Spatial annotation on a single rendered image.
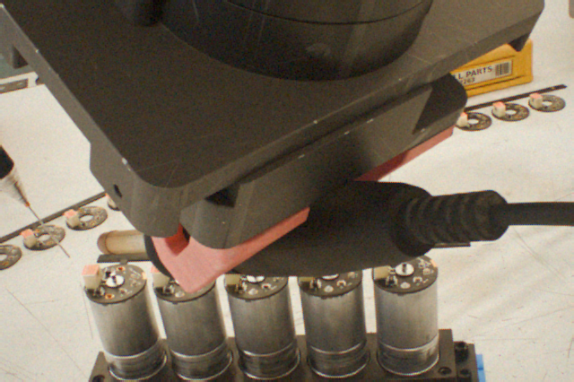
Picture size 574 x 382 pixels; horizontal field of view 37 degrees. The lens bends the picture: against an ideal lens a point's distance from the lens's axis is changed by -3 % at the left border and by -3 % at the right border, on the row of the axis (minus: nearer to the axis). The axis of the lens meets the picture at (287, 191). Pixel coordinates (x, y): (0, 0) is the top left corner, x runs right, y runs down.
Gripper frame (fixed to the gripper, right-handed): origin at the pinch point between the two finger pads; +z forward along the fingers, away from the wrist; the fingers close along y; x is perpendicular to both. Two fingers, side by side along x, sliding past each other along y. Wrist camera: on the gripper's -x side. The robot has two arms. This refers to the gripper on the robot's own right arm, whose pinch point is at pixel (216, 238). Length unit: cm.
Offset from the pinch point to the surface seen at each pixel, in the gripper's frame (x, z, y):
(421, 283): 2.8, 6.0, -8.3
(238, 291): -1.5, 8.2, -3.5
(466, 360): 5.5, 10.1, -10.3
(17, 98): -34.5, 32.9, -11.2
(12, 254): -15.8, 22.7, -1.1
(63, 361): -6.6, 17.9, 1.1
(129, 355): -3.0, 12.2, 0.1
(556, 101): -4.7, 17.0, -34.5
